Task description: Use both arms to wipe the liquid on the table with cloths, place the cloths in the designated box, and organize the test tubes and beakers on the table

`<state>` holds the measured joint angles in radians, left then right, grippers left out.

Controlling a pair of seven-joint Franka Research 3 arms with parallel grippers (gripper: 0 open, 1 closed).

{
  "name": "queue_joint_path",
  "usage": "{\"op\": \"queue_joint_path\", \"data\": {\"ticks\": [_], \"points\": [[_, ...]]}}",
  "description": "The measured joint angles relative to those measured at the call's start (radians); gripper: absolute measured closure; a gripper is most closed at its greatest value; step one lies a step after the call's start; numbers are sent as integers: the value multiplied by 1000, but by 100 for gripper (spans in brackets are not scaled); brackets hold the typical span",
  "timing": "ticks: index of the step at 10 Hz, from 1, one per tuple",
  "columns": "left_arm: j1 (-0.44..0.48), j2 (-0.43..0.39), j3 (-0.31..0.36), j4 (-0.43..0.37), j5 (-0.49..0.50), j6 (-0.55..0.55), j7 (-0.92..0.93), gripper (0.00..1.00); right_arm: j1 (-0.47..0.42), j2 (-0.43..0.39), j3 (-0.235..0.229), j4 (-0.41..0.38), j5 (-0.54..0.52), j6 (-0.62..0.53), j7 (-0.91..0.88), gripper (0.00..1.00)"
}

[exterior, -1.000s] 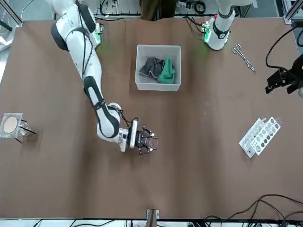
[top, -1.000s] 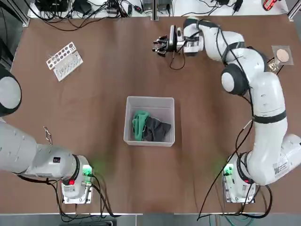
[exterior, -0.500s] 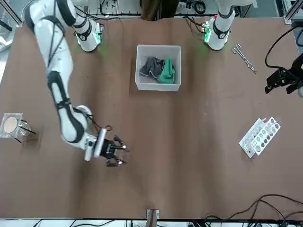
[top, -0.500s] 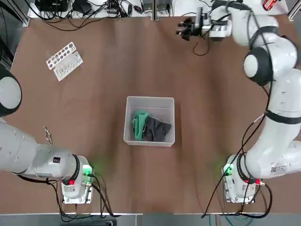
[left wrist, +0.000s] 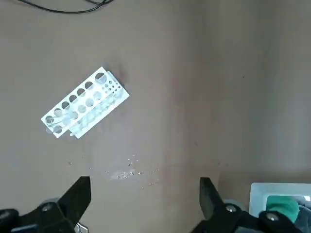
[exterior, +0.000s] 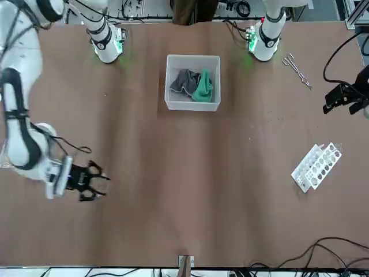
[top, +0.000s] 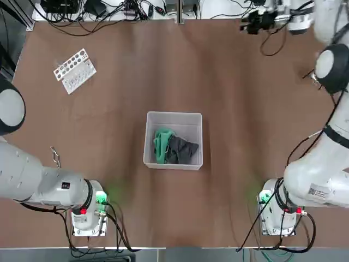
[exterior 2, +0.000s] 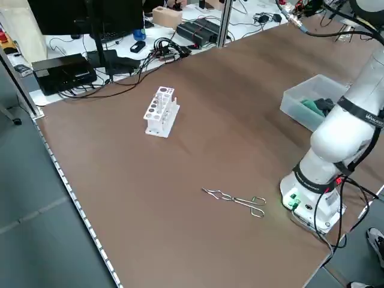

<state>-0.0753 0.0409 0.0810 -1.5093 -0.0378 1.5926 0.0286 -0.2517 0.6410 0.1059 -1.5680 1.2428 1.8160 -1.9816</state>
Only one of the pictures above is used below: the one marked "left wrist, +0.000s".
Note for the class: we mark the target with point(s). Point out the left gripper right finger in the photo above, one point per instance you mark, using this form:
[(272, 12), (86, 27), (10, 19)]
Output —
[(226, 218)]

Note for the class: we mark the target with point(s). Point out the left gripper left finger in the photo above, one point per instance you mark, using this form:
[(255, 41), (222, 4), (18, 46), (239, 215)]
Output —
[(48, 216)]

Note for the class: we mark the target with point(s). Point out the green cloth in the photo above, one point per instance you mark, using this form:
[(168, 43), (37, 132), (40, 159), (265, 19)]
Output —
[(283, 206)]

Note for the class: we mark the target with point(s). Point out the dark grey cloth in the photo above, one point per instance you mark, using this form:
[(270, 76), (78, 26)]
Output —
[(306, 218)]

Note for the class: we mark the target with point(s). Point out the glass test tube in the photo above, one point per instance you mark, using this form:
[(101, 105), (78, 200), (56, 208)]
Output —
[(49, 128)]

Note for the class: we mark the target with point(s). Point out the translucent plastic storage box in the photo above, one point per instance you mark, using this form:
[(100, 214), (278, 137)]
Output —
[(257, 194)]

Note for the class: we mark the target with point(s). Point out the liquid droplets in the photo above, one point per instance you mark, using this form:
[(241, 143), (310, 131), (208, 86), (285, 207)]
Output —
[(124, 175)]

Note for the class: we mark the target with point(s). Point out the white test tube rack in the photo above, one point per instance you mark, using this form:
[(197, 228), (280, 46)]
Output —
[(85, 96)]

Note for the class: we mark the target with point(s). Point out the silver crucible tongs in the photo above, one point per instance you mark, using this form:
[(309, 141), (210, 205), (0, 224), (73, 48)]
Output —
[(85, 228)]

